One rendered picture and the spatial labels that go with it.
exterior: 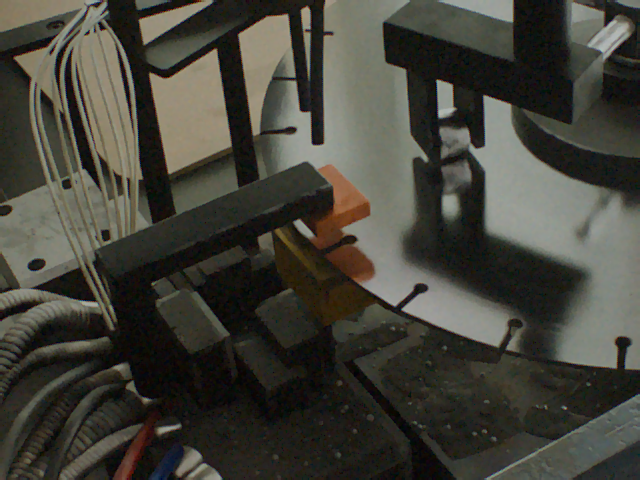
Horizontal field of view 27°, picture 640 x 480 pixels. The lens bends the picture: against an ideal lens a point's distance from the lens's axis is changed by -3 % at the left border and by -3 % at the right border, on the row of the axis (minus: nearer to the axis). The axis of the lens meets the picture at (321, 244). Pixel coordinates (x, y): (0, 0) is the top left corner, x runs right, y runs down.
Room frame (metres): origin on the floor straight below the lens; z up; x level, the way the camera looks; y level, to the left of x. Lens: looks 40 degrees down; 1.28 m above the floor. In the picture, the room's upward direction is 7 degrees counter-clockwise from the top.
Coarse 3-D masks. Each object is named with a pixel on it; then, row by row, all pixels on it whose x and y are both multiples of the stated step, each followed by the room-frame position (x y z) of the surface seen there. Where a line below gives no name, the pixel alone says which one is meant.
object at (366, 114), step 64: (384, 0) 0.57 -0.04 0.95; (448, 0) 0.57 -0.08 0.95; (512, 0) 0.56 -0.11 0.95; (384, 64) 0.52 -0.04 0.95; (384, 128) 0.47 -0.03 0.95; (512, 128) 0.46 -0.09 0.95; (384, 192) 0.42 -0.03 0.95; (448, 192) 0.42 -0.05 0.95; (512, 192) 0.41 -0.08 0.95; (576, 192) 0.41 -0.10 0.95; (384, 256) 0.38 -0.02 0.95; (448, 256) 0.38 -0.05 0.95; (512, 256) 0.37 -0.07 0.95; (576, 256) 0.37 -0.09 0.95; (448, 320) 0.34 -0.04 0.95; (512, 320) 0.34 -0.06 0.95; (576, 320) 0.34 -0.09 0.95
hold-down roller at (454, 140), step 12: (456, 108) 0.45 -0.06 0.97; (444, 120) 0.44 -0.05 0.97; (456, 120) 0.44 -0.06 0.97; (444, 132) 0.44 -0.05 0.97; (456, 132) 0.44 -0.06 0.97; (468, 132) 0.44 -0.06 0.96; (444, 144) 0.43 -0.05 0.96; (456, 144) 0.43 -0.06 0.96; (468, 144) 0.44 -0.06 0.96; (444, 156) 0.43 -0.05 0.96
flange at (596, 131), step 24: (576, 24) 0.52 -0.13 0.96; (600, 24) 0.52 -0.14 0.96; (624, 72) 0.45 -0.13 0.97; (600, 96) 0.46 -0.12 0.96; (624, 96) 0.45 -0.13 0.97; (528, 120) 0.45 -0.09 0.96; (552, 120) 0.44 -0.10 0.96; (576, 120) 0.44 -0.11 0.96; (600, 120) 0.44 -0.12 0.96; (624, 120) 0.44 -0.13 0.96; (552, 144) 0.44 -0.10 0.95; (576, 144) 0.43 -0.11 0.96; (600, 144) 0.43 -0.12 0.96; (624, 144) 0.42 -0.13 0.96; (600, 168) 0.42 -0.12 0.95; (624, 168) 0.42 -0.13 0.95
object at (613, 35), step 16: (576, 0) 0.48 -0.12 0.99; (592, 0) 0.48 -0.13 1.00; (608, 0) 0.47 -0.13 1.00; (624, 0) 0.46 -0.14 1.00; (608, 16) 0.46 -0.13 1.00; (624, 16) 0.46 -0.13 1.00; (608, 32) 0.45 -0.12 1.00; (624, 32) 0.45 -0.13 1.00; (608, 48) 0.44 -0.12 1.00; (624, 48) 0.46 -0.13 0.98; (624, 64) 0.46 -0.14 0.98
